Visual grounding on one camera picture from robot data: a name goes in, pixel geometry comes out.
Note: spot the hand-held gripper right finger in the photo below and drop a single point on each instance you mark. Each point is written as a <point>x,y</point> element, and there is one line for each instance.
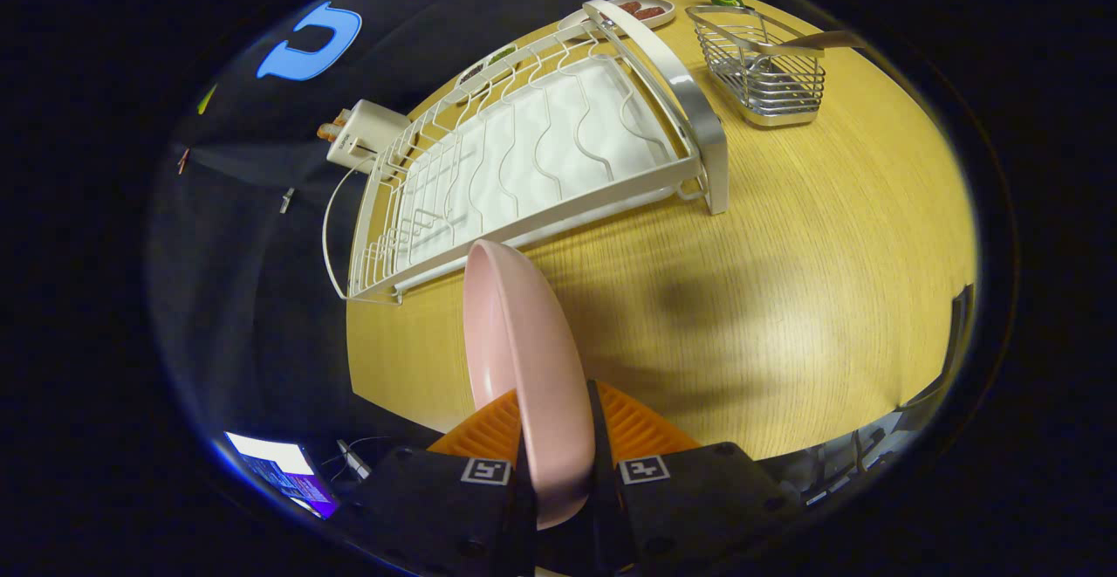
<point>600,446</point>

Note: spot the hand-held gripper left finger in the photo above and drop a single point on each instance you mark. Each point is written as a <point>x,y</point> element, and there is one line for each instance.
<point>436,507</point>

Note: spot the pink plate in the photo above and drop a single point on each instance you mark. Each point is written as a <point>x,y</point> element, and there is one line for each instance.
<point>532,359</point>

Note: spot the white dish rack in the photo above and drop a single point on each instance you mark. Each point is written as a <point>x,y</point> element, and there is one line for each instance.
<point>558,140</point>

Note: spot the white divided dish with beans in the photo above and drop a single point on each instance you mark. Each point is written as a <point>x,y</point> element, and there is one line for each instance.
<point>484,69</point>

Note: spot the beige plate with sausages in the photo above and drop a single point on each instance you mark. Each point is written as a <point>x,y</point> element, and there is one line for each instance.
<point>659,6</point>

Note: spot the computer monitor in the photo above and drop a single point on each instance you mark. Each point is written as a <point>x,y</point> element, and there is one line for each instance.
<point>279,463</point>

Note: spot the black backdrop cloth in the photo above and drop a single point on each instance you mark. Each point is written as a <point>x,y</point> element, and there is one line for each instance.
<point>244,280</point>

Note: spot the silver cloth clip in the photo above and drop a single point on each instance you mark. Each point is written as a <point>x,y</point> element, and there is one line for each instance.
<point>286,200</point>

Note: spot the white toaster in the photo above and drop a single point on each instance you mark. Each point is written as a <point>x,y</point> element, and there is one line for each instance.
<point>371,132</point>

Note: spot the toasted bread slice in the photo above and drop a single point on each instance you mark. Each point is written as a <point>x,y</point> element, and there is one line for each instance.
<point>327,132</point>

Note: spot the red cloth clip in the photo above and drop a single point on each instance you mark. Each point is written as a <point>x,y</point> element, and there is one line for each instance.
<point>183,161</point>

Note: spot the red sausage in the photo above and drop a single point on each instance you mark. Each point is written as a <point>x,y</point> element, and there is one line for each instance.
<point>628,8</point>
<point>650,12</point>

